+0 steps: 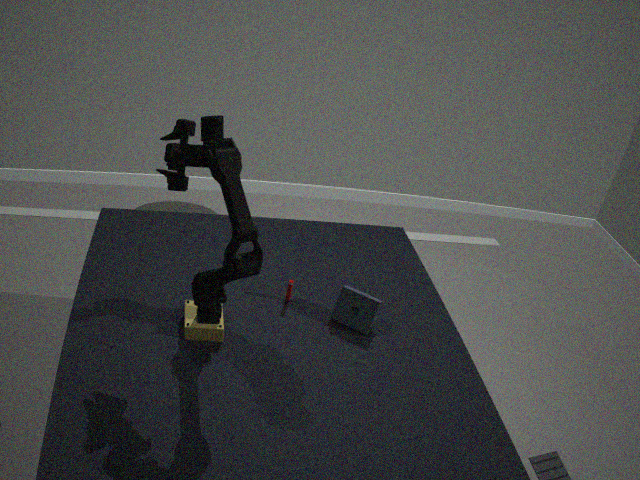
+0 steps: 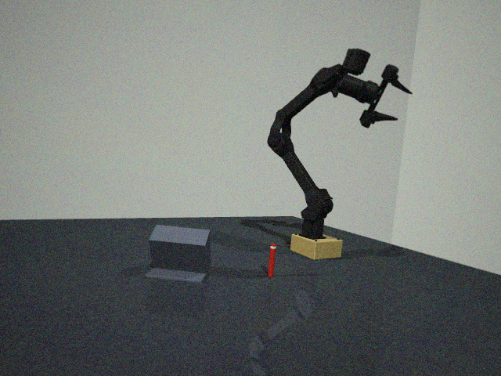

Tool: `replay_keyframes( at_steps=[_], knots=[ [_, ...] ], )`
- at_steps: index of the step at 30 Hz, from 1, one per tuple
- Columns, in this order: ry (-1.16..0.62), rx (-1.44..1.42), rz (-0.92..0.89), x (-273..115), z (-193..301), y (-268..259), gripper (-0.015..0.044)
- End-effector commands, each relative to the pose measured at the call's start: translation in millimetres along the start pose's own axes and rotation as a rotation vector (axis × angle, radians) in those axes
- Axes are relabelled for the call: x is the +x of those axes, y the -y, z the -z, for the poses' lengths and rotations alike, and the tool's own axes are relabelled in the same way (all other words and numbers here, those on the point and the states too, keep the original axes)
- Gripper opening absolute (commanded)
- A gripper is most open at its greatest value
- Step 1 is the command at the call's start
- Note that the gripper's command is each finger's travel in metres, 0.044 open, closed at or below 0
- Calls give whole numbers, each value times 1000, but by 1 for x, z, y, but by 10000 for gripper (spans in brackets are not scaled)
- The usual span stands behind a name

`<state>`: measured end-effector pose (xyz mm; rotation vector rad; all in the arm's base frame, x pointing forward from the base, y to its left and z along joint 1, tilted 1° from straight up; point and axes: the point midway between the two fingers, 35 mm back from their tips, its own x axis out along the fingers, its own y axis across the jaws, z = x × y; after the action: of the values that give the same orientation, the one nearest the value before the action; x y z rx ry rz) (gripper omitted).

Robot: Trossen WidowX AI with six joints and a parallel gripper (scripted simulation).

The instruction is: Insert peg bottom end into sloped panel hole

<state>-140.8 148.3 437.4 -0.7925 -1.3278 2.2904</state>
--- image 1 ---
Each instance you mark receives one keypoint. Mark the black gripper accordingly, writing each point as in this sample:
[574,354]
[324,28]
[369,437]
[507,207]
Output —
[177,181]

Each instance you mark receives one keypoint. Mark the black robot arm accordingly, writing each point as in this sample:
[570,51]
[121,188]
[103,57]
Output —
[224,160]

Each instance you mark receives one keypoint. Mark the red cylindrical peg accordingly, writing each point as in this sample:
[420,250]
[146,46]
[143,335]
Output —
[290,284]

